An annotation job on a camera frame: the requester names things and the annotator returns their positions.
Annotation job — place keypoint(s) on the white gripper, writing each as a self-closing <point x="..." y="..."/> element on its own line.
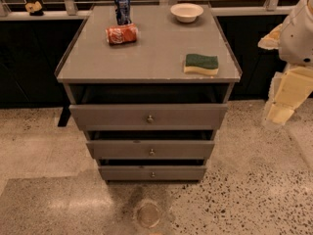
<point x="297" y="38"/>

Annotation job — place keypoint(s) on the orange soda can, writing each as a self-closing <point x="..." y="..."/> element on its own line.
<point x="120" y="34"/>

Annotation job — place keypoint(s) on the grey middle drawer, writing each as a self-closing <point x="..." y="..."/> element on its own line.
<point x="150" y="149"/>

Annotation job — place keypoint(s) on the blue soda can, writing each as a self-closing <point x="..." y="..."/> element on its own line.
<point x="122" y="11"/>

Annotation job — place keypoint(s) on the round floor drain cover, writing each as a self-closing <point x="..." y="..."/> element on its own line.
<point x="148" y="215"/>

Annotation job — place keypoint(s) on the small yellow black object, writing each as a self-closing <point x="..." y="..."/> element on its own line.
<point x="34" y="8"/>

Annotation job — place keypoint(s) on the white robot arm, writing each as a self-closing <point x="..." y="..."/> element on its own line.
<point x="293" y="39"/>

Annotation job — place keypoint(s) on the white bowl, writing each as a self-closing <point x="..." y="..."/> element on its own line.
<point x="186" y="12"/>

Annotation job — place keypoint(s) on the grey top drawer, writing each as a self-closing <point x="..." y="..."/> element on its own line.
<point x="149" y="116"/>

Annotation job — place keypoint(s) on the green yellow sponge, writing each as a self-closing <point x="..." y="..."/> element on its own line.
<point x="207" y="65"/>

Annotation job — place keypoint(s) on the grey drawer cabinet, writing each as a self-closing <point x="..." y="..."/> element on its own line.
<point x="148" y="71"/>

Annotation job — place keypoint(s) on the grey drawer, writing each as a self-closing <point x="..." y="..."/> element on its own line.
<point x="152" y="172"/>
<point x="150" y="149"/>
<point x="149" y="116"/>

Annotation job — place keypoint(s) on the metal window railing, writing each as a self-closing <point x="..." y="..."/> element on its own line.
<point x="71" y="4"/>

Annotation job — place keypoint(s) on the grey bottom drawer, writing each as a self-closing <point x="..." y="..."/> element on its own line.
<point x="152" y="172"/>

